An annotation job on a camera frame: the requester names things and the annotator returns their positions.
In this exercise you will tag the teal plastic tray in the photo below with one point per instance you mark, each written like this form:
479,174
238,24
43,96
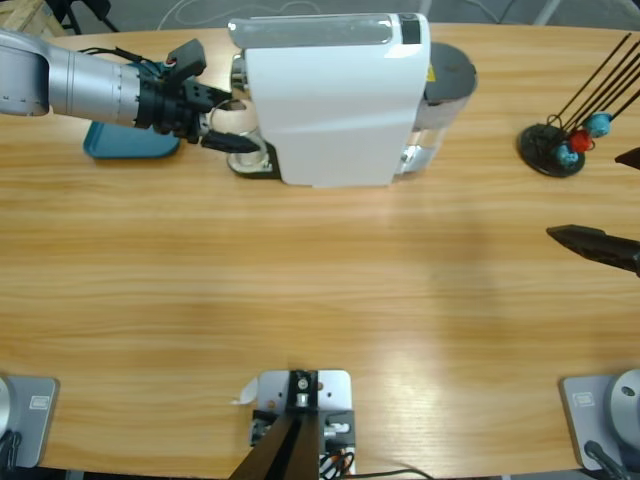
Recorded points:
130,147

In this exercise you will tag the water tank with dark lid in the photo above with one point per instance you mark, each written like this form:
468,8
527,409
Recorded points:
450,65

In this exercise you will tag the large wooden crate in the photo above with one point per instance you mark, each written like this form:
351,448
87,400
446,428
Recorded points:
20,15

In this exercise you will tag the black camera post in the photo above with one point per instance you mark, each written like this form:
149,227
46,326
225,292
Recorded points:
285,450

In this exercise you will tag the black clamp bracket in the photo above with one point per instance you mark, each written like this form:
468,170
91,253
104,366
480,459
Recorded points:
345,417

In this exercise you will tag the black capsule holder with rods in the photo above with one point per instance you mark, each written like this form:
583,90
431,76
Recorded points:
540,145

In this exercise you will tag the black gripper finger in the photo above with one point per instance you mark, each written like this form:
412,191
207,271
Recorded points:
600,247
631,159

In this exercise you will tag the black folding chair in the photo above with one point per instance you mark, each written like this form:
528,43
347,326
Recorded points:
95,12

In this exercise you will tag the teal coffee capsule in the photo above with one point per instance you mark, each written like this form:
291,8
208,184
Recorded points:
597,125
569,155

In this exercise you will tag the white paper tab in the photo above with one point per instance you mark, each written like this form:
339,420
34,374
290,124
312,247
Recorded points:
247,392

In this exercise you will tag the white mount plate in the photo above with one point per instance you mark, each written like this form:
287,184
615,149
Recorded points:
332,385

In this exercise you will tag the chrome slotted drip tray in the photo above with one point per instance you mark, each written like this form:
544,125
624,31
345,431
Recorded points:
267,172

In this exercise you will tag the white capsule coffee machine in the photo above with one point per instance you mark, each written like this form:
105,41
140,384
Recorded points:
325,100

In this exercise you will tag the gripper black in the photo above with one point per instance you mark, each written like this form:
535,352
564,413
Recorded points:
165,110

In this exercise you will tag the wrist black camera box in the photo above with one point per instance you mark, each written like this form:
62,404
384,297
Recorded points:
187,57

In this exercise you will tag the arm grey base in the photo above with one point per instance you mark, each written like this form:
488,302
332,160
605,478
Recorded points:
615,410
35,420

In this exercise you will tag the red coffee capsule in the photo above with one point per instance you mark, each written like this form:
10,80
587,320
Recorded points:
581,141

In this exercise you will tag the clear drinking glass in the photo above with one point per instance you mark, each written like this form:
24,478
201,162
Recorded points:
245,160

